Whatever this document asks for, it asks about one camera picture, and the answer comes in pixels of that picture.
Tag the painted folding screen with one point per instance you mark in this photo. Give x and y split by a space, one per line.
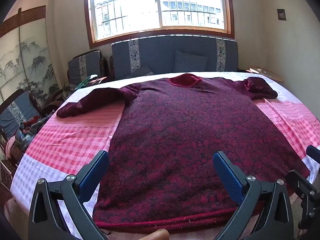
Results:
22 55

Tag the blue cushioned sofa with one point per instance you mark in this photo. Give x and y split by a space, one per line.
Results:
155 55

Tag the pink checked blanket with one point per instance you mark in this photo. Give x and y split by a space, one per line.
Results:
75 140

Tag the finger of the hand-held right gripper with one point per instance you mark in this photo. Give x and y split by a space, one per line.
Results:
303 192
313 155

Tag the dark blue pillow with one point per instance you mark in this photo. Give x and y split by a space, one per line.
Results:
141 71

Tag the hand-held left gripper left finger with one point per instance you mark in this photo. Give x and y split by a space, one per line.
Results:
93 173

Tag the pile of clothes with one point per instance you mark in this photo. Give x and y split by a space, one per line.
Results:
30 130

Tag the dark wall plaque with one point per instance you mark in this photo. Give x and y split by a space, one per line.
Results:
281 14

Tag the wooden framed window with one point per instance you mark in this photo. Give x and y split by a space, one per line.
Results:
160 7

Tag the blue square cushion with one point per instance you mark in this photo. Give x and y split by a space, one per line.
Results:
190 61

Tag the wicker basket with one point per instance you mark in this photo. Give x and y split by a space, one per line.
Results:
7 177

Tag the round wooden side table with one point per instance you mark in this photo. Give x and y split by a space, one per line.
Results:
267 73

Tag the green clothes hanger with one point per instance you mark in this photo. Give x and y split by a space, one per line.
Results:
86 81

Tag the maroon floral knit sweater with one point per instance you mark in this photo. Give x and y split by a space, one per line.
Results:
175 140

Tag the blue cushioned armchair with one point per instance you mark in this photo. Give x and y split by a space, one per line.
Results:
85 63
15 115

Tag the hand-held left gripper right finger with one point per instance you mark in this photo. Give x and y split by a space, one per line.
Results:
228 175

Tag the person's left hand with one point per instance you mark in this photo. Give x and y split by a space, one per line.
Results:
157 235

